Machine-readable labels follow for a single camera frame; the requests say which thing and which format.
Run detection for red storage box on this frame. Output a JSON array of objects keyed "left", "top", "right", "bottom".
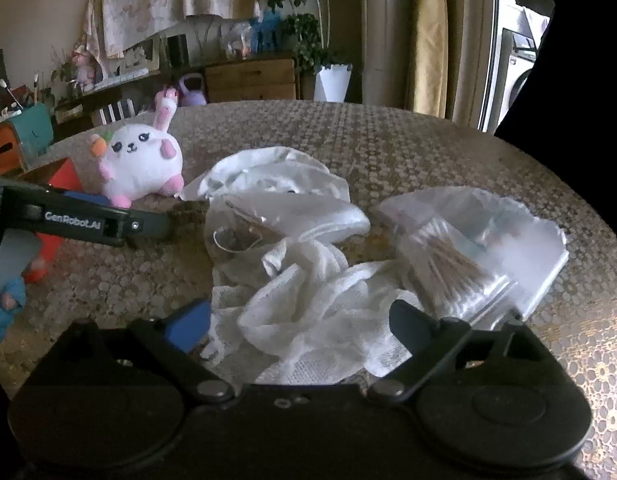
[{"left": 18, "top": 157, "right": 83, "bottom": 282}]

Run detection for white plant pot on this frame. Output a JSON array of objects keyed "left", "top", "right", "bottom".
[{"left": 313, "top": 63, "right": 353, "bottom": 103}]

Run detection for blue flat item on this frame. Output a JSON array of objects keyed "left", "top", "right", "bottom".
[{"left": 63, "top": 190, "right": 112, "bottom": 209}]

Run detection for bag of cotton swabs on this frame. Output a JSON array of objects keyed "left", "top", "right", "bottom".
[{"left": 377, "top": 185, "right": 570, "bottom": 331}]

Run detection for white photo frame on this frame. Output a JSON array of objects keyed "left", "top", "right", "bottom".
[{"left": 120, "top": 41, "right": 160, "bottom": 74}]

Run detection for wooden media cabinet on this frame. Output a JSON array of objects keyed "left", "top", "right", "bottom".
[{"left": 53, "top": 55, "right": 297, "bottom": 128}]

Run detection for yellow curtain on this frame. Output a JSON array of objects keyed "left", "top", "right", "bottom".
[{"left": 407, "top": 0, "right": 450, "bottom": 117}]

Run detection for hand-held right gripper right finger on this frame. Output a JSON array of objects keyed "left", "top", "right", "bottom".
[{"left": 367, "top": 300, "right": 554, "bottom": 404}]

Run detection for blue bottles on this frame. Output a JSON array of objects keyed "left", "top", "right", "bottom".
[{"left": 252, "top": 10, "right": 282, "bottom": 54}]

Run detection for small blue doll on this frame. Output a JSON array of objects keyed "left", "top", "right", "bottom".
[{"left": 0, "top": 276, "right": 27, "bottom": 344}]

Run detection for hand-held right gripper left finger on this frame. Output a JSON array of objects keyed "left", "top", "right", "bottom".
[{"left": 53, "top": 299, "right": 234, "bottom": 403}]

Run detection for grey standing air conditioner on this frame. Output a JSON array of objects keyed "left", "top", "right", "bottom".
[{"left": 361, "top": 0, "right": 414, "bottom": 109}]

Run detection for green indoor plant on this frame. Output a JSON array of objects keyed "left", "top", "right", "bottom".
[{"left": 257, "top": 0, "right": 341, "bottom": 76}]

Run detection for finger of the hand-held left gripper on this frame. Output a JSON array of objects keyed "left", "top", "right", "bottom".
[{"left": 124, "top": 210, "right": 170, "bottom": 246}]

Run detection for clear plastic bag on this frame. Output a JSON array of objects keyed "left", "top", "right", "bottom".
[{"left": 206, "top": 192, "right": 371, "bottom": 263}]

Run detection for black speaker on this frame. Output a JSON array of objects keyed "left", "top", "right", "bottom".
[{"left": 165, "top": 34, "right": 190, "bottom": 67}]

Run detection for orange tissue box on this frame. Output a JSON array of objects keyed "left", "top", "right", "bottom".
[{"left": 0, "top": 122, "right": 28, "bottom": 177}]

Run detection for purple kettlebell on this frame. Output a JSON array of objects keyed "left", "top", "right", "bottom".
[{"left": 180, "top": 73, "right": 208, "bottom": 107}]

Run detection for white mesh cloth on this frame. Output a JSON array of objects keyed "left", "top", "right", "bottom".
[{"left": 203, "top": 237, "right": 421, "bottom": 386}]

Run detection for pink doll figure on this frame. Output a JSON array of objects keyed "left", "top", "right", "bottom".
[{"left": 72, "top": 44, "right": 97, "bottom": 92}]

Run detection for teal storage box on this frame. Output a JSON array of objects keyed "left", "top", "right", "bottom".
[{"left": 9, "top": 102, "right": 55, "bottom": 161}]

